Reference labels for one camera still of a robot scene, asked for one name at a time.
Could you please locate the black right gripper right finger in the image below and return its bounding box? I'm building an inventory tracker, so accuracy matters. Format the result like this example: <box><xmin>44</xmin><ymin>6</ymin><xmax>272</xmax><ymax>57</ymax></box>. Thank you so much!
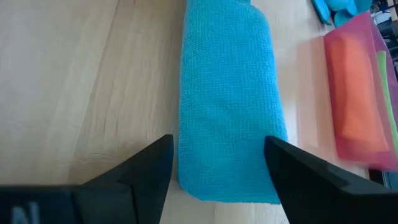
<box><xmin>264</xmin><ymin>136</ymin><xmax>398</xmax><ymax>224</ymax></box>

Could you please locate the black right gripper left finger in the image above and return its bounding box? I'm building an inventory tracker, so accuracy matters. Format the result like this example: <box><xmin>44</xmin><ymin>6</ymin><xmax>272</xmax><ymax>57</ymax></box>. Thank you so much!
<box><xmin>0</xmin><ymin>134</ymin><xmax>174</xmax><ymax>224</ymax></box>

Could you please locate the yellow microfiber towel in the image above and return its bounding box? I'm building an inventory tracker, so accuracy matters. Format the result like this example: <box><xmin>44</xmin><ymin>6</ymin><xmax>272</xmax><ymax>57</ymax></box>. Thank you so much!
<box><xmin>329</xmin><ymin>30</ymin><xmax>390</xmax><ymax>152</ymax></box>

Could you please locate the red plastic basket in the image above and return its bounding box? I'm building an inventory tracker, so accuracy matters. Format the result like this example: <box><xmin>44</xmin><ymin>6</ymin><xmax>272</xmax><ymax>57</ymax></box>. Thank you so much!
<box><xmin>323</xmin><ymin>11</ymin><xmax>398</xmax><ymax>172</ymax></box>

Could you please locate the green microfiber towel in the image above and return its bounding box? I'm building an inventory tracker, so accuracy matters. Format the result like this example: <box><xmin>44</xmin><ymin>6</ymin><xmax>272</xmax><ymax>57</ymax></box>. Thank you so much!
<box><xmin>376</xmin><ymin>51</ymin><xmax>398</xmax><ymax>147</ymax></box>

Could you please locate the large teal microfiber towel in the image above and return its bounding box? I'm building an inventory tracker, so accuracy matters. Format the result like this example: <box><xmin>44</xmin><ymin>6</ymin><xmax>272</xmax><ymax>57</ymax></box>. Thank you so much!
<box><xmin>177</xmin><ymin>0</ymin><xmax>289</xmax><ymax>205</ymax></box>

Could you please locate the small teal microfiber towel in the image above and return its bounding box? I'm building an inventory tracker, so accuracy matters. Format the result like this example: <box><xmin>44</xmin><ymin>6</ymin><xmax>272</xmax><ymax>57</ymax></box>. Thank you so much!
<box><xmin>312</xmin><ymin>0</ymin><xmax>374</xmax><ymax>27</ymax></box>

